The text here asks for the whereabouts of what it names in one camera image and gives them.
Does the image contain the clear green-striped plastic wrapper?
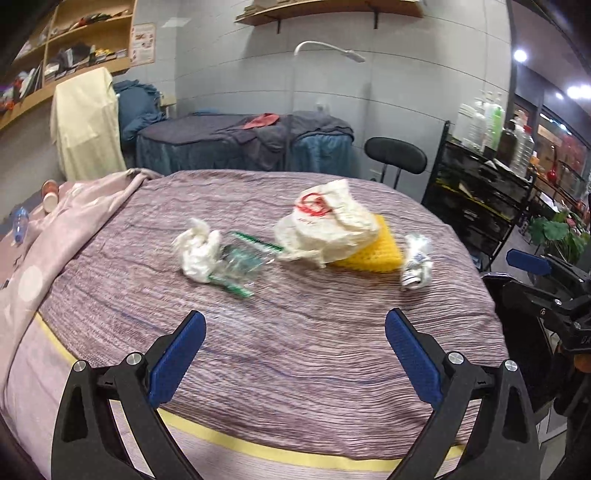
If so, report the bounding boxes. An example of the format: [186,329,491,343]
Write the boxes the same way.
[209,231,284,298]

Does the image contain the cream garment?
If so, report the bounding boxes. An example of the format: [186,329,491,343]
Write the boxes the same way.
[50,68,127,182]

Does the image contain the black metal cart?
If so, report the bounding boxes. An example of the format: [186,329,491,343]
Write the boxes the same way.
[421,121,536,273]

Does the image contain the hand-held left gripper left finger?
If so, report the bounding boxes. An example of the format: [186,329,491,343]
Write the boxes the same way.
[51,310,207,480]

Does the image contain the wall poster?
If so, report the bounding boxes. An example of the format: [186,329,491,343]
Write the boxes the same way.
[130,23,157,65]

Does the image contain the bed with striped purple cover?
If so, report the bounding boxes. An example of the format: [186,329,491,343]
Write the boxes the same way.
[0,168,511,480]

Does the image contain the dark brown trash bin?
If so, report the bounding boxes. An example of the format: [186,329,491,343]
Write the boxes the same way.
[480,272,571,416]

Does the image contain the pink dotted blanket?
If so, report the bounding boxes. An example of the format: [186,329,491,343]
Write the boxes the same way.
[0,168,162,365]

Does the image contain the wooden wall shelf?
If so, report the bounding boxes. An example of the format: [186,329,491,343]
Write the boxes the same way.
[235,0,424,34]

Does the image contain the red cloth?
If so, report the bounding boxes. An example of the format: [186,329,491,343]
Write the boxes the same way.
[242,113,281,130]

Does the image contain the green potted plant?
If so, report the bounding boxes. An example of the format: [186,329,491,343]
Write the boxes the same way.
[529,210,591,266]

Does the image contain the white pump bottle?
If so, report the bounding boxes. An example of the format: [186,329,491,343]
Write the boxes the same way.
[466,99,485,148]

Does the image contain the white gooseneck lamp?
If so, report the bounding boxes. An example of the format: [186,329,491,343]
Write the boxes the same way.
[294,41,365,64]

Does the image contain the black bottle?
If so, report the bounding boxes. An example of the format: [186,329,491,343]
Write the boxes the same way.
[499,122,518,160]

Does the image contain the yellow foam net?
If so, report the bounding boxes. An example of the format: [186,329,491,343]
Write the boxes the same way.
[332,213,404,274]

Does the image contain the massage bed with blue skirt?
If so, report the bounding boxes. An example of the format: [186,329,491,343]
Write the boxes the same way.
[136,110,358,178]

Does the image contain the green pump bottle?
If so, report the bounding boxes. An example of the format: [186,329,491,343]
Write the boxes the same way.
[485,95,504,148]

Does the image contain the white tissue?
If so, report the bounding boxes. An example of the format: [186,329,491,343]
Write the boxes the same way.
[172,218,223,283]

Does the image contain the white wrapper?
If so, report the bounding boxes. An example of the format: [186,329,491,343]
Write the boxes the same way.
[399,233,434,291]

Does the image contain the black stool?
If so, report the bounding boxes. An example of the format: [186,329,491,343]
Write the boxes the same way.
[364,137,428,190]

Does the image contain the white plastic bag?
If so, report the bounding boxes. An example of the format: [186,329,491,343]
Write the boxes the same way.
[276,179,380,268]

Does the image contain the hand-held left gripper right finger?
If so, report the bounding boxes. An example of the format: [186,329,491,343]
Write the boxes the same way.
[385,308,541,480]

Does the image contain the clear plastic water bottle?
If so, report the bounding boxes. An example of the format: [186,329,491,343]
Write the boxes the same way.
[10,206,29,243]

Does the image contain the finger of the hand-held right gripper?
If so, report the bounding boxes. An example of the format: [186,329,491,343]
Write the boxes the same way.
[501,277,578,319]
[505,248,591,296]

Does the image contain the wooden cubby shelf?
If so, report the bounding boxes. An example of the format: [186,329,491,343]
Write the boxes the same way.
[0,0,138,130]

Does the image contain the clear bottle with red cap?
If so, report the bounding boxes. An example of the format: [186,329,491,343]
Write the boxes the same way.
[512,111,535,178]

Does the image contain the blue quilt pile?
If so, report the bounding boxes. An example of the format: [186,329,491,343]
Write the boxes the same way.
[113,79,167,141]

